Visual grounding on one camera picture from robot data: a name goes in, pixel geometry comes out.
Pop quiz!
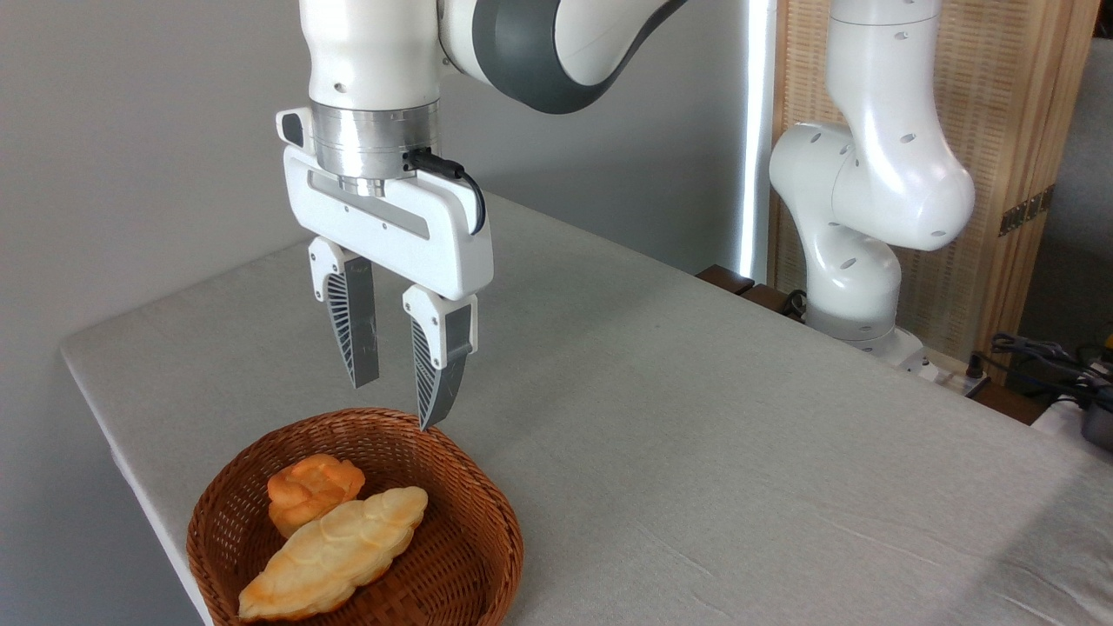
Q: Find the long golden bread loaf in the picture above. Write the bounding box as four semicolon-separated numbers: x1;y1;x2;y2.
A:
237;486;430;623

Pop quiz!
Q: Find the brown woven wicker basket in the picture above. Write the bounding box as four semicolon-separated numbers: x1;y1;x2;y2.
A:
186;408;524;626

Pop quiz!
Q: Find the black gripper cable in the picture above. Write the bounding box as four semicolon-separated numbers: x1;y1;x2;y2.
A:
404;150;486;236

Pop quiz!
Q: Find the metal screen hinge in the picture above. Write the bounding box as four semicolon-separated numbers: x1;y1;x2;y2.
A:
998;184;1056;237

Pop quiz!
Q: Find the white power strip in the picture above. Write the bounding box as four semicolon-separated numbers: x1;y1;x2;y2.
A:
917;350;992;397

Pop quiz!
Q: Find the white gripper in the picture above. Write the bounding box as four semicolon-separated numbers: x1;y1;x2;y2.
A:
277;107;494;432

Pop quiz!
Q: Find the small round golden bread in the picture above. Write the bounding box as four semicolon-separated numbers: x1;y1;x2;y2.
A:
267;454;366;538

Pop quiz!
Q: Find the light wooden folding screen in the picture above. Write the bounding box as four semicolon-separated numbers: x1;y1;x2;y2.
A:
769;0;1101;383

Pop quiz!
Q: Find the dark brown wooden block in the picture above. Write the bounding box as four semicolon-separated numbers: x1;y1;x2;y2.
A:
696;265;756;296
741;283;805;323

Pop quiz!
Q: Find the black cable bundle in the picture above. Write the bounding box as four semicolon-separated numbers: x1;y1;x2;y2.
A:
990;333;1113;410

